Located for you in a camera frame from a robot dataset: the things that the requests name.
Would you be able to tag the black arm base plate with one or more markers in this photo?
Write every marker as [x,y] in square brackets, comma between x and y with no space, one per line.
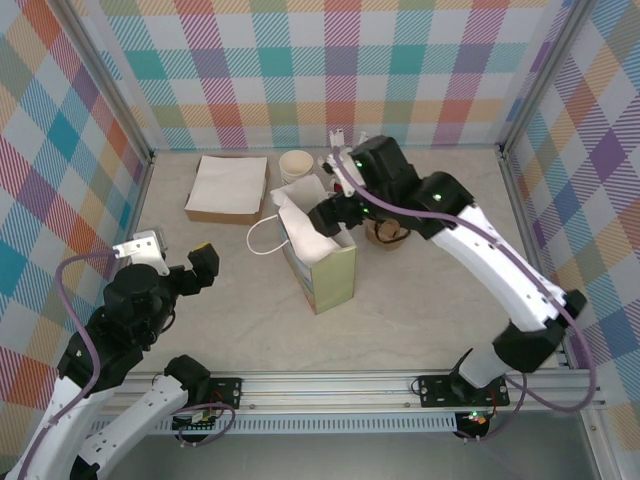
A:
[435,390]
[225,392]

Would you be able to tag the red cup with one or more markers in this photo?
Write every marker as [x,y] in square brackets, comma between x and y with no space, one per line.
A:
[339,188]

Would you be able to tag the small controller board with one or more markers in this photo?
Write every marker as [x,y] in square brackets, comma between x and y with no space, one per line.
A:
[197,422]
[475,417]

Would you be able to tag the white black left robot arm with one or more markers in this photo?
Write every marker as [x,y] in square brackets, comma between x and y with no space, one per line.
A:
[140,415]

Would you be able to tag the aluminium front rail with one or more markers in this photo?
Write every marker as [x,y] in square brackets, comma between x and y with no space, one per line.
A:
[325,390]

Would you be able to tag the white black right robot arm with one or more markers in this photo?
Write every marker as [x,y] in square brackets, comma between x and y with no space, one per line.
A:
[500,270]

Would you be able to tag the aluminium frame post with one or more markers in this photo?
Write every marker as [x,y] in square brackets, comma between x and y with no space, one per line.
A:
[111,80]
[544,75]

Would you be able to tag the green white paper bag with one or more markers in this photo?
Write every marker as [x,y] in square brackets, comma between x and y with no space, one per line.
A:
[335,280]

